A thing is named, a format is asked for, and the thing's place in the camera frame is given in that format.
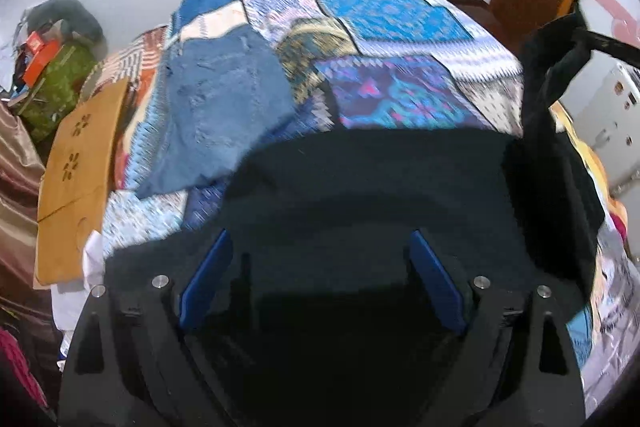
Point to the grey cloth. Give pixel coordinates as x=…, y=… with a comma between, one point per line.
x=75, y=19

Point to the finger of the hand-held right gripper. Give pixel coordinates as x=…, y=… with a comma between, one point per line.
x=610, y=44

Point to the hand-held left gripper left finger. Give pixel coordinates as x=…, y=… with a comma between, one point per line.
x=206, y=282

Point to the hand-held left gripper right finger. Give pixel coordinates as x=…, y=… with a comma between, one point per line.
x=436, y=282

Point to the silver printed plastic bag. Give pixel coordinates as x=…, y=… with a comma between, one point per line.
x=612, y=307

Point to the blue patchwork blanket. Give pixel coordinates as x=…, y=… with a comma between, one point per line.
x=400, y=32

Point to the yellow cloth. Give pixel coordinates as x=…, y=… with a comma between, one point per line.
x=595, y=167

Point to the white cloth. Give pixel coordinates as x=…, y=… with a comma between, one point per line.
x=80, y=287

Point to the orange patterned blanket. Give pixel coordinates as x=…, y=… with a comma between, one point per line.
x=135, y=57

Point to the black pants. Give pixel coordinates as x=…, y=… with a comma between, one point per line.
x=360, y=187

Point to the orange box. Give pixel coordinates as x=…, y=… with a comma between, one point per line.
x=40, y=54

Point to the blue jeans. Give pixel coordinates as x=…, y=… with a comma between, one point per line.
x=215, y=107

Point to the striped satin curtain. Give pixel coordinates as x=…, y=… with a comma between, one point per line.
x=20, y=207

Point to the green patterned bag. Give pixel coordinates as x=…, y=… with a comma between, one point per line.
x=60, y=87

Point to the wooden board with cut-outs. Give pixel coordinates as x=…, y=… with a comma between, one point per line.
x=75, y=167

